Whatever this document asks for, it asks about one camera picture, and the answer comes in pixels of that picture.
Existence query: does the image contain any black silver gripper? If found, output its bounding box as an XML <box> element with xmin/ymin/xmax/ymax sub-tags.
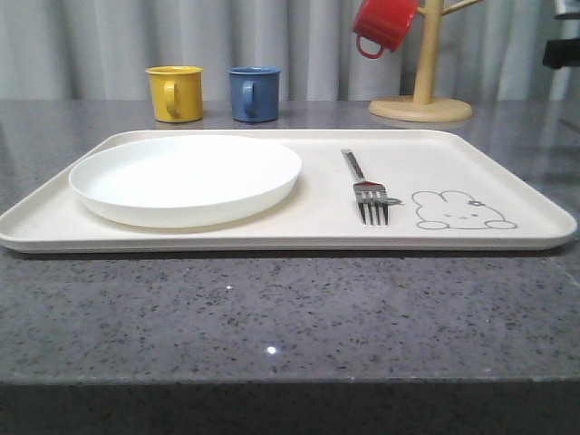
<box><xmin>543</xmin><ymin>0</ymin><xmax>580</xmax><ymax>69</ymax></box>

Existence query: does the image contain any silver metal fork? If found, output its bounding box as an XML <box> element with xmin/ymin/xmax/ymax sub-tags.
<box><xmin>342</xmin><ymin>149</ymin><xmax>389</xmax><ymax>226</ymax></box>

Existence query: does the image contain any white round plate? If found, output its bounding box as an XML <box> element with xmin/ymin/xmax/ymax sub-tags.
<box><xmin>69</xmin><ymin>134</ymin><xmax>302</xmax><ymax>228</ymax></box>

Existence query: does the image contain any wooden mug tree stand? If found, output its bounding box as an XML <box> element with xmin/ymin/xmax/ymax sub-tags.
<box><xmin>368</xmin><ymin>0</ymin><xmax>479</xmax><ymax>122</ymax></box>

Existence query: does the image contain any red mug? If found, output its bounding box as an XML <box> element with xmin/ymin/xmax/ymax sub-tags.
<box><xmin>353</xmin><ymin>0</ymin><xmax>419</xmax><ymax>59</ymax></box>

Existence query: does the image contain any beige rabbit serving tray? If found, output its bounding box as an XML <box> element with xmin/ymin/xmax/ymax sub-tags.
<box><xmin>1</xmin><ymin>130</ymin><xmax>577</xmax><ymax>253</ymax></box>

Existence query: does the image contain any blue mug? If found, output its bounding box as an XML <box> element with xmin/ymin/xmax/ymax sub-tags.
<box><xmin>228</xmin><ymin>66</ymin><xmax>281</xmax><ymax>123</ymax></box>

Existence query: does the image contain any yellow mug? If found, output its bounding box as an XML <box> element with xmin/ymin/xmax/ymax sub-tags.
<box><xmin>146</xmin><ymin>65</ymin><xmax>204</xmax><ymax>123</ymax></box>

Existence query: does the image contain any grey curtain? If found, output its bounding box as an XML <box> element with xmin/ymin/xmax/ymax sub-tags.
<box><xmin>1</xmin><ymin>1</ymin><xmax>579</xmax><ymax>102</ymax></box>

